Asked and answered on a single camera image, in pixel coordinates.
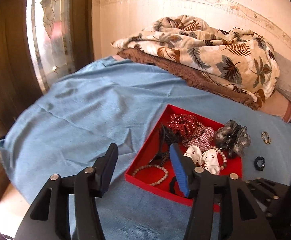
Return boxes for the red white plaid scrunchie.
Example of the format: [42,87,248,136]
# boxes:
[182,126,214,152]

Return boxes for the grey pillow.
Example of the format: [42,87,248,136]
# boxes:
[274,52,291,102]

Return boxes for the red jewelry box tray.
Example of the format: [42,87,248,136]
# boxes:
[124,103,243,213]

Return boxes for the beige bead bracelet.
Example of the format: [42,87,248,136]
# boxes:
[131,164,169,186]

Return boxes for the white dotted scrunchie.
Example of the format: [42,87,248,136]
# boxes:
[184,146,221,175]

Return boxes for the small black hair tie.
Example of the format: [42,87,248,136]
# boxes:
[253,156,266,172]

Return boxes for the white pearl bracelet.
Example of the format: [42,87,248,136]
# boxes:
[209,145,228,170]

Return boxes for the pink striped mattress cover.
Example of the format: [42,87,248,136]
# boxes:
[259,91,291,123]

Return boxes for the black feather hair clip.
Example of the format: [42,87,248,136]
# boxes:
[148,124,181,167]

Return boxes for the stained glass door panel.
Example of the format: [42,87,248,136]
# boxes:
[26,0,75,93]

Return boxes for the gold bead bracelet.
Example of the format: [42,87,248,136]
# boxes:
[260,130,272,145]

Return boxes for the floral leaf print blanket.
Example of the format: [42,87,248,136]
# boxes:
[111,15,280,106]

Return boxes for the dark red dotted scrunchie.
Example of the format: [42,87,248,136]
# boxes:
[167,114,204,141]

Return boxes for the light blue bed sheet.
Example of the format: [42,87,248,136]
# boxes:
[0,57,291,239]

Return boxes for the grey sheer scrunchie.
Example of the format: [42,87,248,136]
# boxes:
[214,120,251,158]

